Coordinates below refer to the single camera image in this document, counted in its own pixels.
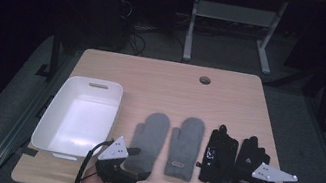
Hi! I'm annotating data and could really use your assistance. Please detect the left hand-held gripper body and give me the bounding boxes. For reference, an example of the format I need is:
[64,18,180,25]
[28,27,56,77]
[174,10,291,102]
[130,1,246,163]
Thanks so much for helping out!
[91,131,145,183]

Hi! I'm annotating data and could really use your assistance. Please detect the black glove with small logo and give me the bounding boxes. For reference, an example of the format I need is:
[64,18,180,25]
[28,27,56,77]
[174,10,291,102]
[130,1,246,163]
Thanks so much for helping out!
[229,132,275,183]

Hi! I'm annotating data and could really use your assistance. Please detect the black glove with white print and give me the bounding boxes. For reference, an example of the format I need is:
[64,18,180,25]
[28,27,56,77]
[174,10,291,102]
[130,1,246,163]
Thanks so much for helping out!
[192,121,243,183]

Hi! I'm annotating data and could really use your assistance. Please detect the grey knit mitten with label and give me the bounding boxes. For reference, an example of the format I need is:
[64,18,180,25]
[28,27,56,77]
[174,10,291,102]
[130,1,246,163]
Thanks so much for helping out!
[163,113,208,183]

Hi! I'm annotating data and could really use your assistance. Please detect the white plastic bin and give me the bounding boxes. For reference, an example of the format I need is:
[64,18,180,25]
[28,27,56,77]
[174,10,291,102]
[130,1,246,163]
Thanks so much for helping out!
[27,68,126,168]

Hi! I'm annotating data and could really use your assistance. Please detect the dark tape strip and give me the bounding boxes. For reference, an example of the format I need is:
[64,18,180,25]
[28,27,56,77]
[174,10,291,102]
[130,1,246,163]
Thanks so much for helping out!
[17,145,39,159]

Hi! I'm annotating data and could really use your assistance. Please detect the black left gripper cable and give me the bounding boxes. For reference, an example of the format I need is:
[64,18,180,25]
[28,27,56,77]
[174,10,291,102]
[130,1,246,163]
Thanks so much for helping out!
[73,134,115,183]

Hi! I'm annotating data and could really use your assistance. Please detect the tangle of black floor cables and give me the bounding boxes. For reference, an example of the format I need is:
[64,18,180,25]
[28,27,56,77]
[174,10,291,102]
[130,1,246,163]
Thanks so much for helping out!
[111,0,193,65]

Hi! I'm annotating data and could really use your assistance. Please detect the grey metal table frame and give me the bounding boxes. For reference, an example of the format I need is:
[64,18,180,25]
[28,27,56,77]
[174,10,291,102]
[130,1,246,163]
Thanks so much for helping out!
[181,0,290,77]

